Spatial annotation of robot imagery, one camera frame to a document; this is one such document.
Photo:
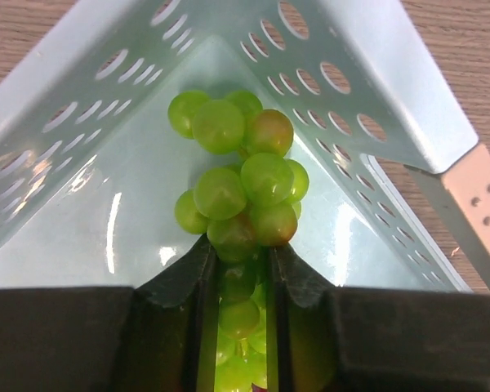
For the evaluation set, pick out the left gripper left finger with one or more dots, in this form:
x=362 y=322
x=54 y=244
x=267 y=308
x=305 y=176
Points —
x=157 y=337

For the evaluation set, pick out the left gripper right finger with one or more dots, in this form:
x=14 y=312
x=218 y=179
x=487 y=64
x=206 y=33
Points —
x=327 y=338

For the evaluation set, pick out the green grape bunch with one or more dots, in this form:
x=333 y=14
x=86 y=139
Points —
x=243 y=209

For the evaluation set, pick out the light blue plastic basket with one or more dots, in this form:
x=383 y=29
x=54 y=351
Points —
x=90 y=168

